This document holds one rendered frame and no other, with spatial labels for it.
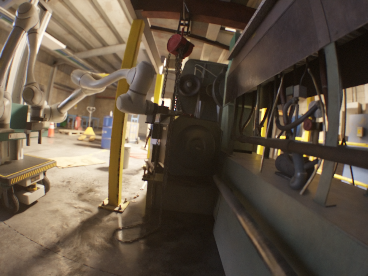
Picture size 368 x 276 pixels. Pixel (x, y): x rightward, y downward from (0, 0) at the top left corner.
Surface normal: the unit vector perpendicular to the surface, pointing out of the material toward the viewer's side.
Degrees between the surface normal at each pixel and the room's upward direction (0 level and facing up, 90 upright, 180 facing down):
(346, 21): 90
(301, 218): 90
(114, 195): 90
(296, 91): 90
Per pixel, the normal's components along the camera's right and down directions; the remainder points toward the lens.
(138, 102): 0.67, 0.39
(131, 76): -0.48, 0.11
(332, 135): -0.99, -0.12
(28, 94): 0.54, 0.25
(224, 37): 0.00, 0.04
